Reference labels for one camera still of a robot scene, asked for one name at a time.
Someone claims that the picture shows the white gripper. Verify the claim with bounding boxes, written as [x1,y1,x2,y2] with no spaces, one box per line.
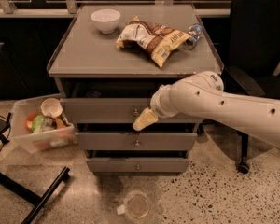
[133,85,177,131]

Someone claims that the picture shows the grey top drawer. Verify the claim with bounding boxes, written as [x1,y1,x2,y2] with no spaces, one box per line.
[59,90,211,125]

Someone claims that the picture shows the grey drawer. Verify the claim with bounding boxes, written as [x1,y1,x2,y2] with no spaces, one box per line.
[59,90,211,125]
[86,158,189,173]
[77,132,197,151]

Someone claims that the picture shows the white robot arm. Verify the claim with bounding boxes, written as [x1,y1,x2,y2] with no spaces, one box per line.
[133,71,280,148]

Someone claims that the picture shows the grey bottom drawer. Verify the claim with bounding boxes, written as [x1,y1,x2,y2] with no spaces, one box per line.
[86,158,189,173]

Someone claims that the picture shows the small packet in drawer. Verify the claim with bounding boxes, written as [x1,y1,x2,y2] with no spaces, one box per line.
[85,91,102,98]

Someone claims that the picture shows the grey middle drawer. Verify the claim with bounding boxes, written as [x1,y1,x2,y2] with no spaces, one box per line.
[77,132,197,151]

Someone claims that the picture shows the grey drawer cabinet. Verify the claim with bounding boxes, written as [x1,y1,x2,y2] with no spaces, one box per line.
[46,4,224,175]

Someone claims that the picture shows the brown yellow chip bag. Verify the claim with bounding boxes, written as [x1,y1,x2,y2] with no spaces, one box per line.
[116,17,189,67]

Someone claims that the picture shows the small white floor tag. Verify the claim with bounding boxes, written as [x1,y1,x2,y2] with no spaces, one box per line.
[117,205,125,215]

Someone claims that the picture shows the white bowl in bin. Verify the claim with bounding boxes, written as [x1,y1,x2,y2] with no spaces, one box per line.
[40,98,63,118]

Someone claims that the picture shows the white ceramic bowl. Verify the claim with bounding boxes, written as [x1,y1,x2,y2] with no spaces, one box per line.
[91,9,121,34]

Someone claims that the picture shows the clear plastic storage bin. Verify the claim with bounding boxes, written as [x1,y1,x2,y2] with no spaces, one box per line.
[11,94,77,153]

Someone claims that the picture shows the green item in bin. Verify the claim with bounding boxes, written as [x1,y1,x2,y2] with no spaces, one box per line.
[32,115,45,133]

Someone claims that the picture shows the orange item in bin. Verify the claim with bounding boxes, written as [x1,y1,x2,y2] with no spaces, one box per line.
[25,113,38,133]

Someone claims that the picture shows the black stand legs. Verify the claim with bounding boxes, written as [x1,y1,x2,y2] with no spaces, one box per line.
[0,113,70,224]

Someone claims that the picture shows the black office chair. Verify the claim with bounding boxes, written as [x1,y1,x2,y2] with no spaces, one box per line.
[202,0,280,175]

